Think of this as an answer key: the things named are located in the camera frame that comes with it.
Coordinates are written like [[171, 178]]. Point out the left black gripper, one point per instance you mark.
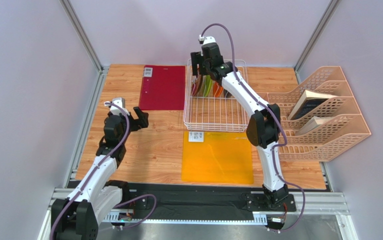
[[141, 122]]

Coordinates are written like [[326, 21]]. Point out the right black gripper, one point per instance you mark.
[[198, 65]]

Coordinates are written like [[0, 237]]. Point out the red floral plate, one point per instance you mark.
[[197, 85]]

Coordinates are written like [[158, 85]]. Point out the green plastic plate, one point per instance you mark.
[[207, 86]]

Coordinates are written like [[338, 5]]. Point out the white wire dish rack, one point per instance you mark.
[[211, 114]]

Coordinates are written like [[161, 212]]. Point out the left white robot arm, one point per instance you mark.
[[79, 215]]

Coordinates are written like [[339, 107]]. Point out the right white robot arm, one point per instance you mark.
[[264, 126]]

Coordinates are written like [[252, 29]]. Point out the orange plastic plate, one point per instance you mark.
[[217, 90]]

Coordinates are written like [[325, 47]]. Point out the red mat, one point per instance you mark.
[[165, 90]]

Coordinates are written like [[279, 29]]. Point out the dark grey plate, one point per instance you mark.
[[227, 94]]

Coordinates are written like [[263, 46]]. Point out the white label on red mat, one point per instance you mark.
[[147, 72]]

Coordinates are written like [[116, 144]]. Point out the white barcode label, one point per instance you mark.
[[196, 136]]

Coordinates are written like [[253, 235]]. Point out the orange mat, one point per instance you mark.
[[223, 158]]

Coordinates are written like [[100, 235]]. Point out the black cover book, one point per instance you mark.
[[308, 101]]

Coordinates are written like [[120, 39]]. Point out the tan book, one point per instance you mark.
[[313, 123]]

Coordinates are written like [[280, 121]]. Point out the beige plastic file organizer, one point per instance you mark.
[[326, 142]]

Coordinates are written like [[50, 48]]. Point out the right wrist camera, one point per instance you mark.
[[203, 40]]

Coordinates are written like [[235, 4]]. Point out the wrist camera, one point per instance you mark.
[[118, 104], [203, 40]]

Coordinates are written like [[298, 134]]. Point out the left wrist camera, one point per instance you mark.
[[118, 104]]

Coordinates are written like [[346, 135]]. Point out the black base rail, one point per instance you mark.
[[199, 203]]

